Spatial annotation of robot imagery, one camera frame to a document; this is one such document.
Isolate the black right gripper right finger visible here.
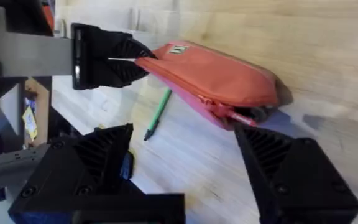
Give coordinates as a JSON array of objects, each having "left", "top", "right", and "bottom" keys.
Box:
[{"left": 234, "top": 123, "right": 358, "bottom": 224}]

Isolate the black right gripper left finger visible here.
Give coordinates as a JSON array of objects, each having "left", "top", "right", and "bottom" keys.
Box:
[{"left": 7, "top": 123, "right": 143, "bottom": 222}]

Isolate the grey metal beam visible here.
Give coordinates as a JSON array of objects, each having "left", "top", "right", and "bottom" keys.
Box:
[{"left": 0, "top": 144, "right": 50, "bottom": 189}]

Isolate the green pen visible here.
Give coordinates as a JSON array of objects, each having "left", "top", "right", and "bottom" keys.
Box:
[{"left": 144, "top": 88, "right": 173, "bottom": 141}]

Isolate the yellow tag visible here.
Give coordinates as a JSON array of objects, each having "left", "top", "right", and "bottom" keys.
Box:
[{"left": 22, "top": 105, "right": 39, "bottom": 141}]

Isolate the orange soft zip bag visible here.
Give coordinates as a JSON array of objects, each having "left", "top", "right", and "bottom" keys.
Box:
[{"left": 134, "top": 39, "right": 294, "bottom": 131}]

